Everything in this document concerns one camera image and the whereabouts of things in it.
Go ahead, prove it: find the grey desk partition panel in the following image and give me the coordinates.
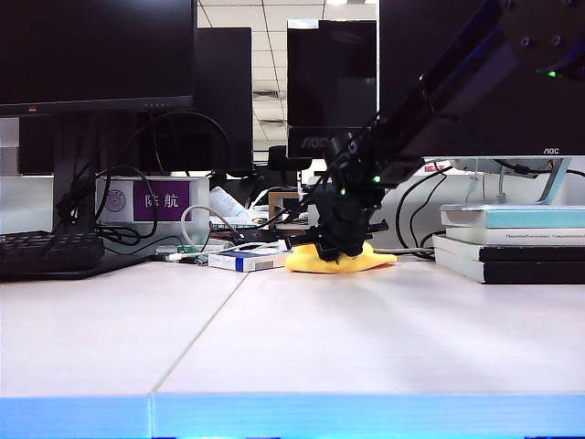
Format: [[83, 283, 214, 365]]
[[306, 175, 585, 252]]

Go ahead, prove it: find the white-spined book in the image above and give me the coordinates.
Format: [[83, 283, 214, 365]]
[[445, 227, 585, 247]]

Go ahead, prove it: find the black-bezel computer monitor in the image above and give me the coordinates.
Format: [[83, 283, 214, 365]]
[[0, 0, 198, 119]]

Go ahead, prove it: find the white-edged AOC monitor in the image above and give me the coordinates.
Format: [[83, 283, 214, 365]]
[[378, 0, 585, 160]]

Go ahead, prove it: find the teal-covered book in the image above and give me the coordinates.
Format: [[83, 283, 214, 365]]
[[439, 204, 585, 230]]

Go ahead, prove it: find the thin black-spined book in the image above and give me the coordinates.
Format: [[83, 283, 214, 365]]
[[431, 234, 585, 264]]

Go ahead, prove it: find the white looped cable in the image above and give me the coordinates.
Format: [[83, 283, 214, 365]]
[[180, 205, 239, 255]]

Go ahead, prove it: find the plain black monitor rear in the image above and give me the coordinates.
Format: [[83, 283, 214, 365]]
[[196, 27, 254, 174]]

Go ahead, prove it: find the yellow microfibre rag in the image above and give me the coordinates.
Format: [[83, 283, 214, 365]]
[[285, 241, 399, 274]]

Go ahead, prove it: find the black keyboard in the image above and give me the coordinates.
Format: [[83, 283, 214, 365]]
[[0, 230, 106, 274]]

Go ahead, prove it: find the silver monitor stand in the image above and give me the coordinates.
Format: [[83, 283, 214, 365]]
[[450, 157, 585, 207]]

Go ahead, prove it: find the black monitor power cable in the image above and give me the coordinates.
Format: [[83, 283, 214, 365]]
[[395, 166, 453, 262]]

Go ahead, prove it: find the white paper packet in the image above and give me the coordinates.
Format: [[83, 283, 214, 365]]
[[208, 187, 251, 221]]

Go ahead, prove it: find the black AOC monitor rear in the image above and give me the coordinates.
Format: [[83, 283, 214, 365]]
[[286, 19, 378, 161]]

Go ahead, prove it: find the white and blue box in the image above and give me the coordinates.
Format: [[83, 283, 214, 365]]
[[207, 249, 293, 273]]

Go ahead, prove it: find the frosted desk partition panel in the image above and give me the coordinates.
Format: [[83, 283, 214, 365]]
[[0, 176, 55, 235]]

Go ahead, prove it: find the small wooden box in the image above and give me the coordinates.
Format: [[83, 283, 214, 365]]
[[267, 190, 309, 231]]

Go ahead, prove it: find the purple name plate holder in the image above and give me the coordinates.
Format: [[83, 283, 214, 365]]
[[95, 177, 210, 226]]

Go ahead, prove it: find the black looped cable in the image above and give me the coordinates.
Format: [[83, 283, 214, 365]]
[[93, 166, 160, 242]]

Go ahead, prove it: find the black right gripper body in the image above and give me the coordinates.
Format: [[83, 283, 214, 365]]
[[285, 180, 390, 258]]

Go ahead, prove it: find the small green circuit board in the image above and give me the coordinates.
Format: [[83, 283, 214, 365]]
[[154, 245, 209, 266]]

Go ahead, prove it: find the black monitor stand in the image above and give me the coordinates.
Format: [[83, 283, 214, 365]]
[[52, 112, 154, 281]]

